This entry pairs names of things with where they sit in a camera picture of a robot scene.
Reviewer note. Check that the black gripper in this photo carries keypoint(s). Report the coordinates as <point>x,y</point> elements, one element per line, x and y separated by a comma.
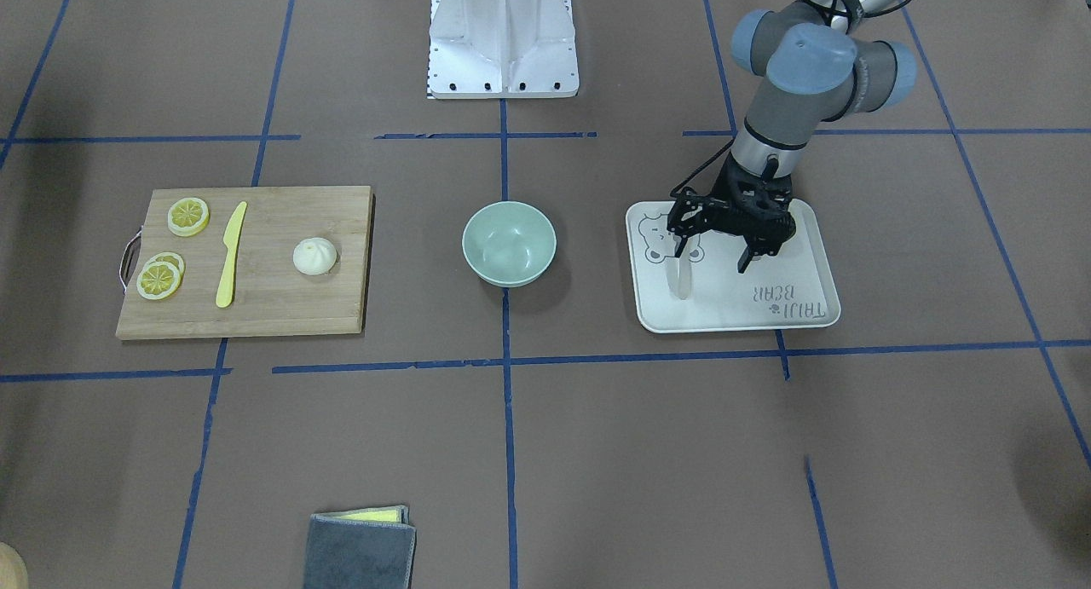
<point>692,216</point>

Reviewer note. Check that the white ceramic soup spoon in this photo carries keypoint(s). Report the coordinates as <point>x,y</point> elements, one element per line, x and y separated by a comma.
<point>679,276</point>

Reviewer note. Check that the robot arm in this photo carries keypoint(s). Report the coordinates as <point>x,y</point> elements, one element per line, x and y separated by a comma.
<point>812,71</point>

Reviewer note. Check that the light green bowl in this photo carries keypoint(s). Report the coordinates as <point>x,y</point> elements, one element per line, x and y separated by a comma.
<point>509,243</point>

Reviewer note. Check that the white steamed bun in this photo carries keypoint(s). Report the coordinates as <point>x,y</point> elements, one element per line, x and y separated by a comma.
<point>314,256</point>

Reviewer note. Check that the white bear serving tray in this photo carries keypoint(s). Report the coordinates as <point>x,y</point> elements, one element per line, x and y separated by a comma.
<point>793,290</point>

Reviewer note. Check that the bamboo cutting board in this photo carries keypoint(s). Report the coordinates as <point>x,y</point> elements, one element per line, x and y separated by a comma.
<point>271,298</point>

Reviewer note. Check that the folded grey yellow cloth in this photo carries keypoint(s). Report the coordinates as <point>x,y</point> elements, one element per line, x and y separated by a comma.
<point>361,548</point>

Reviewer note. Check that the yellow plastic knife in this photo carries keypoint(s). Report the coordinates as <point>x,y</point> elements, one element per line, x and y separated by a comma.
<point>231,240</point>

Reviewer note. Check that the upper lemon slice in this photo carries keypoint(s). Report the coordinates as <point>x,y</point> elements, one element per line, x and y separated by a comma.
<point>188,216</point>

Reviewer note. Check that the lemon slice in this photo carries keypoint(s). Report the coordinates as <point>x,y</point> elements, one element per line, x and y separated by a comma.
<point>158,280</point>
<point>188,216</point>

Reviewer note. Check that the hidden lemon slice underneath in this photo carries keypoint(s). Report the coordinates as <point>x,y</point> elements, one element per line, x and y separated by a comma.
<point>171,257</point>

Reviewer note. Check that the lower lemon slice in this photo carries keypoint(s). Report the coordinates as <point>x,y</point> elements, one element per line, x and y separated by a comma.
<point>158,280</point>

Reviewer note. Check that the wooden mug tree stand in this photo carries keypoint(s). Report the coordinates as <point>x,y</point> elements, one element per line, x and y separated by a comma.
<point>14,573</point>

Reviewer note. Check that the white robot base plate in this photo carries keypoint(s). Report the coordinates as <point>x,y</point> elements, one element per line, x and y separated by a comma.
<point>502,49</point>

